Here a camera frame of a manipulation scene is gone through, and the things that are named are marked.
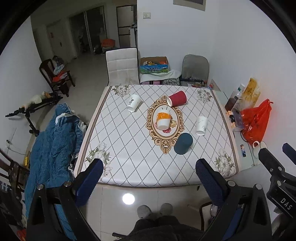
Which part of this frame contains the small white paper cup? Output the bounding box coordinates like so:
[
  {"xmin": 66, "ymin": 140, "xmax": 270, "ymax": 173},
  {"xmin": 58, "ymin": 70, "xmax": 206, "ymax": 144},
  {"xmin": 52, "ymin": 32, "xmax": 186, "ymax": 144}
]
[{"xmin": 126, "ymin": 94, "xmax": 142, "ymax": 113}]

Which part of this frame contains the dark teal plastic cup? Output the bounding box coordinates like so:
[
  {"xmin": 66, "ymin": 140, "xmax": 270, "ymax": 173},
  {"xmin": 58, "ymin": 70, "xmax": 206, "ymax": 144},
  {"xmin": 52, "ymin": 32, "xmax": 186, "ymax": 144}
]
[{"xmin": 174, "ymin": 133, "xmax": 193, "ymax": 155}]

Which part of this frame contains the white paper cup with writing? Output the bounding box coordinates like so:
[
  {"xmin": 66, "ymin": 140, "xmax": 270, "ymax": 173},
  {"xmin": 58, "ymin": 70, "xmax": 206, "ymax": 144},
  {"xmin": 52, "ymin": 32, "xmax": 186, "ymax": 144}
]
[{"xmin": 196, "ymin": 116, "xmax": 208, "ymax": 136}]

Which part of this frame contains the red corrugated paper cup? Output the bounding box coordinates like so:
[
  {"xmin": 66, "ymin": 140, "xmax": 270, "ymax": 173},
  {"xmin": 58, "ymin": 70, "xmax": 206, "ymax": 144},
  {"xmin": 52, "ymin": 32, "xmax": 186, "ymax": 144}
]
[{"xmin": 166, "ymin": 90, "xmax": 187, "ymax": 107}]

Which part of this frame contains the orange and white cup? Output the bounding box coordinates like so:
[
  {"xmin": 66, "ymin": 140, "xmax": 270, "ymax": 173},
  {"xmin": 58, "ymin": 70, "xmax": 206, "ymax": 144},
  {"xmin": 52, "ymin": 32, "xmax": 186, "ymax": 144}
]
[{"xmin": 156, "ymin": 110, "xmax": 171, "ymax": 131}]

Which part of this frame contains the black tripod stand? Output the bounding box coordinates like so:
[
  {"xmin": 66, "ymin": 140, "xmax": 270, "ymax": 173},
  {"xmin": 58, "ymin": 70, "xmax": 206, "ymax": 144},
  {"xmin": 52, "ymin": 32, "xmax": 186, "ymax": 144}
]
[{"xmin": 5, "ymin": 91, "xmax": 63, "ymax": 137}]

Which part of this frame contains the red plastic bag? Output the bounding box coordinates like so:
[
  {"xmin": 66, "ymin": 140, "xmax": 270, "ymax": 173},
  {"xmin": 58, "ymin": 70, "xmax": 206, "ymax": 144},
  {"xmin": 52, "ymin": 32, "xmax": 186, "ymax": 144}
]
[{"xmin": 241, "ymin": 99, "xmax": 273, "ymax": 145}]

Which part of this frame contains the white upholstered chair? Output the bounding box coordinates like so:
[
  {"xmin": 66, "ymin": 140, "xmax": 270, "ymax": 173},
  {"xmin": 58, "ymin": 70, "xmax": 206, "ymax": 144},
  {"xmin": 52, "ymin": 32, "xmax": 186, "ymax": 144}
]
[{"xmin": 105, "ymin": 48, "xmax": 140, "ymax": 86}]

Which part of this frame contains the white side table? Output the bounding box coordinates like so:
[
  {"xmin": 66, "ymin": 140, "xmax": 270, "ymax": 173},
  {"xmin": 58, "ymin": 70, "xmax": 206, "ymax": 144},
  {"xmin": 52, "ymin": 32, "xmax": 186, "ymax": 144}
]
[{"xmin": 211, "ymin": 90, "xmax": 259, "ymax": 174}]

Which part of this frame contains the dark wooden chair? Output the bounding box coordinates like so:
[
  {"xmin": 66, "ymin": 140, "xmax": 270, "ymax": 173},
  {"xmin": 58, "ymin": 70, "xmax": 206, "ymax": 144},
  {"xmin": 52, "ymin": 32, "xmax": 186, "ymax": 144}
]
[{"xmin": 39, "ymin": 55, "xmax": 75, "ymax": 97}]

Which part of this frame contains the yellow snack bag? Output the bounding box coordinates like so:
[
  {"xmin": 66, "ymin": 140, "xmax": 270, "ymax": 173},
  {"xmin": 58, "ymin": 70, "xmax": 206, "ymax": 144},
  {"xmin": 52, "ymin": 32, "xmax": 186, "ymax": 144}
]
[{"xmin": 240, "ymin": 78, "xmax": 260, "ymax": 110}]

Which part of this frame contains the white patterned tablecloth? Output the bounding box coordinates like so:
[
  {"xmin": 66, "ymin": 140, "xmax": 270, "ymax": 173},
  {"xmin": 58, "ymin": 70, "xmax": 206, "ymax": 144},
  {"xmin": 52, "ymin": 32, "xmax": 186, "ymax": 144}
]
[{"xmin": 74, "ymin": 85, "xmax": 235, "ymax": 188}]

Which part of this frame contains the grey office chair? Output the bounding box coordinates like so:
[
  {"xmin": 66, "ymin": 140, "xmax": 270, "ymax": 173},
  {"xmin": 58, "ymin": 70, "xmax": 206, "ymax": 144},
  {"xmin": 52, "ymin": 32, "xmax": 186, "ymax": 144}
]
[{"xmin": 179, "ymin": 54, "xmax": 209, "ymax": 87}]

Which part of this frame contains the white mug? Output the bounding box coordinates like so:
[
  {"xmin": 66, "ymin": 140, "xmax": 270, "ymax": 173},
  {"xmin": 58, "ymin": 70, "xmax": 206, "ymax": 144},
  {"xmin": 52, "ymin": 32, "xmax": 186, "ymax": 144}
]
[{"xmin": 251, "ymin": 141, "xmax": 267, "ymax": 166}]

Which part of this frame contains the cardboard box with toys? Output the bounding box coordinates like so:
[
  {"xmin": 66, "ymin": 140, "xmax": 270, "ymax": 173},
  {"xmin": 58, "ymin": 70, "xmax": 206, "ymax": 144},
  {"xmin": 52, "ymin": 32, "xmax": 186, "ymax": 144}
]
[{"xmin": 139, "ymin": 56, "xmax": 169, "ymax": 74}]

